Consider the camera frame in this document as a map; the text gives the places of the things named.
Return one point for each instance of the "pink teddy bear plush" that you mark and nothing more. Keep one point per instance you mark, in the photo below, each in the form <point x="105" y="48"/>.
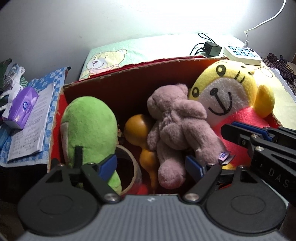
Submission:
<point x="180" y="124"/>

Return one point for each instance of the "baby print bed sheet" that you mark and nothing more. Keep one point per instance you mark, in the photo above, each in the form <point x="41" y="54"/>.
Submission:
<point x="149" y="49"/>

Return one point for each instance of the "white blue power strip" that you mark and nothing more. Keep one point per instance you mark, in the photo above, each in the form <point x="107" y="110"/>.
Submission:
<point x="244" y="55"/>

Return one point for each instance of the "red cardboard box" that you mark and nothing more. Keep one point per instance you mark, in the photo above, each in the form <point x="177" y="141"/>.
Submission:
<point x="126" y="90"/>

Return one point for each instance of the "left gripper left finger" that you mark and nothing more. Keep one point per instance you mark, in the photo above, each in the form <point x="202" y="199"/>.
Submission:
<point x="96" y="178"/>

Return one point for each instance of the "blue checkered towel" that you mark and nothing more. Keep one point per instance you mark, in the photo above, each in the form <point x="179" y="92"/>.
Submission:
<point x="57" y="78"/>

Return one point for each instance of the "purple tissue pack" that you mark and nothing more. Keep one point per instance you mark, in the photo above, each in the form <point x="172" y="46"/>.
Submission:
<point x="16" y="114"/>

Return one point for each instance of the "black power adapter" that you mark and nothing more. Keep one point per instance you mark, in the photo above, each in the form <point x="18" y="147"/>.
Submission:
<point x="212" y="49"/>

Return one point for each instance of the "printed paper sheet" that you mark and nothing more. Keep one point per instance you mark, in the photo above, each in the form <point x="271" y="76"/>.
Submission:
<point x="30" y="139"/>

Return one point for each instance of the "dark striped cloth bundle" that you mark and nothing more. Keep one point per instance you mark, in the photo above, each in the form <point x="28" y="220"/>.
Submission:
<point x="287" y="73"/>

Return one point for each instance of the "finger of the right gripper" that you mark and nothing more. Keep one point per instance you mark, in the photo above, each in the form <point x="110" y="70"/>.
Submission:
<point x="239" y="139"/>
<point x="254" y="129"/>

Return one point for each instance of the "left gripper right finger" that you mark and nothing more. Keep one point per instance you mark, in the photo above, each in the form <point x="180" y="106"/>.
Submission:
<point x="205" y="177"/>

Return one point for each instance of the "yellow tiger plush toy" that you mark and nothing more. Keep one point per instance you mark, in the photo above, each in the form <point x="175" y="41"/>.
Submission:
<point x="228" y="91"/>

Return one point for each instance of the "green bean plush toy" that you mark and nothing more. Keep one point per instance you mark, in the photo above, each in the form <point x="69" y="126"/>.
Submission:
<point x="89" y="123"/>

